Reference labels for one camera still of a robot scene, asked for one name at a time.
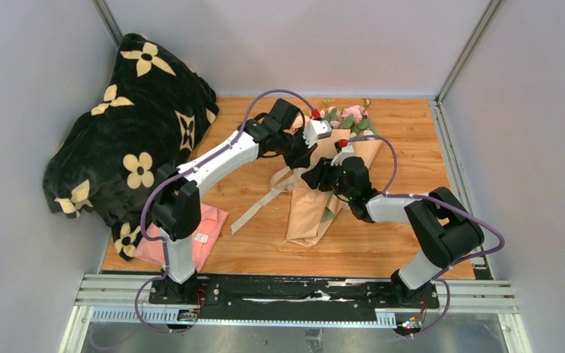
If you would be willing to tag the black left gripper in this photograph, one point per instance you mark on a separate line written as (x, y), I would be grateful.
(302, 161)

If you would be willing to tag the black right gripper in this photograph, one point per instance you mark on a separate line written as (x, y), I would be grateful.
(320, 174)

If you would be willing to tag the beige ribbon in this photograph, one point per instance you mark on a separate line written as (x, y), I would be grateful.
(285, 180)

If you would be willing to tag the green and tan wrapping paper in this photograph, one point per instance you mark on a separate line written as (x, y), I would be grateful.
(312, 211)

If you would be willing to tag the pink fake rose stem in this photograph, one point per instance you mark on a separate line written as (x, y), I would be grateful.
(354, 118)

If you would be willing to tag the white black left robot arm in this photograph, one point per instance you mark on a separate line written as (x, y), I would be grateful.
(174, 205)

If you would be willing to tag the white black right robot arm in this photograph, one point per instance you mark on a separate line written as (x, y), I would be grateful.
(442, 226)

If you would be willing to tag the black blanket with cream flowers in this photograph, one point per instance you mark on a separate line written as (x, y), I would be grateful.
(154, 112)

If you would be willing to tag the pink folded cloth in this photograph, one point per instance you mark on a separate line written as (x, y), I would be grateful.
(203, 240)

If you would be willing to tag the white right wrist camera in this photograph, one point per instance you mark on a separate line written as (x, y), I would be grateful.
(344, 150)

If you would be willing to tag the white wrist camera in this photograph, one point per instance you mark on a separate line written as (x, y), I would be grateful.
(315, 130)
(344, 150)

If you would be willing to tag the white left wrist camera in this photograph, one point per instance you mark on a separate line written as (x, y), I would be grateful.
(315, 130)

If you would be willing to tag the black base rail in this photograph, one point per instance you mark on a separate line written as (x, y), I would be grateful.
(288, 301)

